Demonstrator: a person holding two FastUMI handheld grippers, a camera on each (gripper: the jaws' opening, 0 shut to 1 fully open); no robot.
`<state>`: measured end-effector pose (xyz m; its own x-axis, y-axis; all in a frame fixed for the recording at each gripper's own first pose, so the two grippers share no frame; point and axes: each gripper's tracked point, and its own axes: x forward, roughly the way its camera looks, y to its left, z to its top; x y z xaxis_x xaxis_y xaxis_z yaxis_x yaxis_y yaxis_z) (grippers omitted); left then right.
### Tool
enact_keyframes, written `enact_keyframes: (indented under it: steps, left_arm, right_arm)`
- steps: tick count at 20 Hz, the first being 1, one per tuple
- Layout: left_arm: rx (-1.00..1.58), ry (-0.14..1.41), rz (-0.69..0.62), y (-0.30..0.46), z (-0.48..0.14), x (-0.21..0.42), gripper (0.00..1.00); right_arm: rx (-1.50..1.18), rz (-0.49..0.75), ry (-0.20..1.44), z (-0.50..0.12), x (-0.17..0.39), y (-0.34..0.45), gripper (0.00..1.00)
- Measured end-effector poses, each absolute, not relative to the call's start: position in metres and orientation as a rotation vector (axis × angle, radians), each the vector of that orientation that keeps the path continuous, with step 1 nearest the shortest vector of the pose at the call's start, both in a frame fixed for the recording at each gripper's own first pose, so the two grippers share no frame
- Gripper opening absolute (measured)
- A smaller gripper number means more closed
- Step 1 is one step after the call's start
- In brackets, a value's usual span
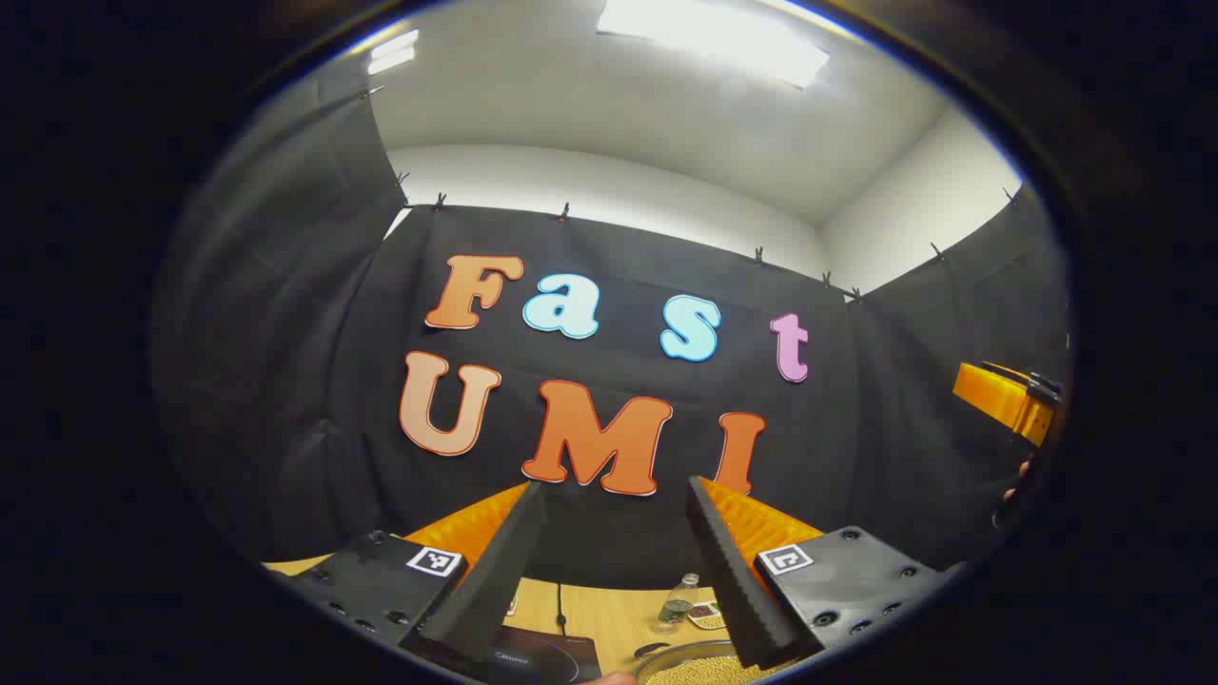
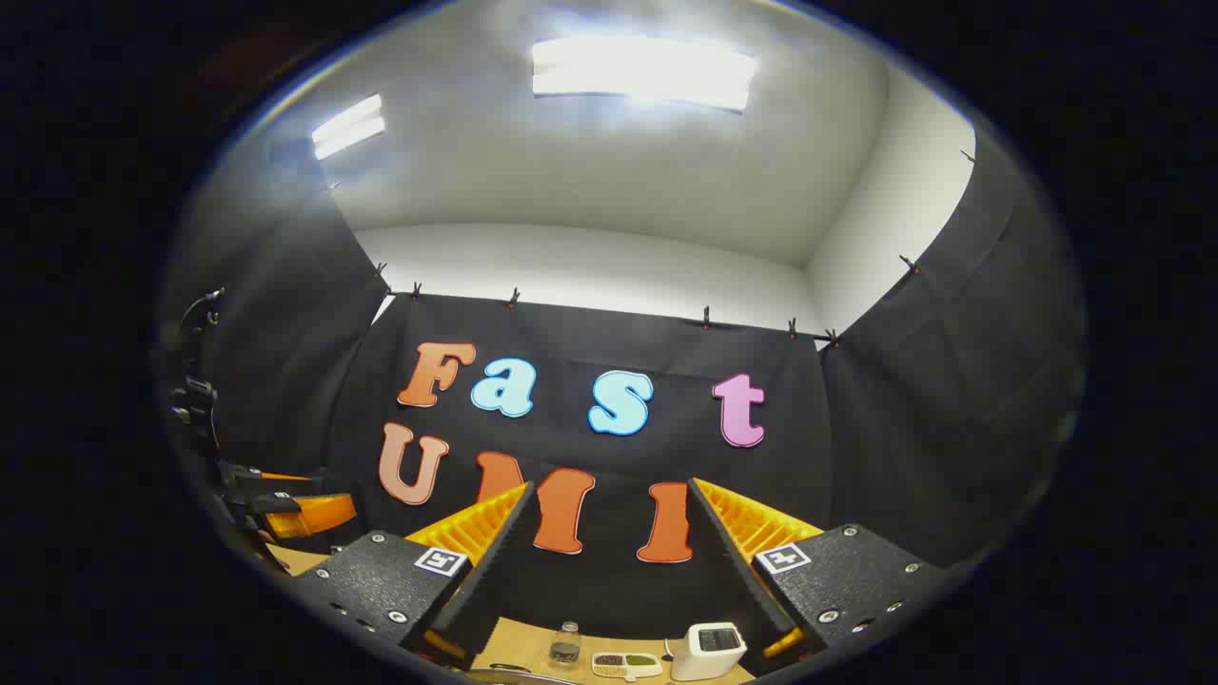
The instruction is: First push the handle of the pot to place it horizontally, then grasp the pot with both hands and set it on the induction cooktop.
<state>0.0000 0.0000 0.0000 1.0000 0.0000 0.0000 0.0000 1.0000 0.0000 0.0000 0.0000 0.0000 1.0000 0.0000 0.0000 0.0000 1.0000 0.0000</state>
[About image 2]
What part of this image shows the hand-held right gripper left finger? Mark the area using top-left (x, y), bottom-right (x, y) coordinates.
top-left (290, 480), bottom-right (540, 672)

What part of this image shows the steel pot with black handle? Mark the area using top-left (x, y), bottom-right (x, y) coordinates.
top-left (461, 663), bottom-right (575, 685)

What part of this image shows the rectangular ceiling light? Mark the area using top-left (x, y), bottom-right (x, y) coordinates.
top-left (310, 92), bottom-right (387, 161)
top-left (531, 36), bottom-right (759, 113)

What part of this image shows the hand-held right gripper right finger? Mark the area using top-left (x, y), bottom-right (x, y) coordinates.
top-left (687, 477), bottom-right (954, 678)

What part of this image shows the white divided plate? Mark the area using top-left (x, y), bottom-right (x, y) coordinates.
top-left (590, 652), bottom-right (664, 680)

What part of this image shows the white toaster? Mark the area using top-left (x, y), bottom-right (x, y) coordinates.
top-left (670, 622), bottom-right (748, 682)

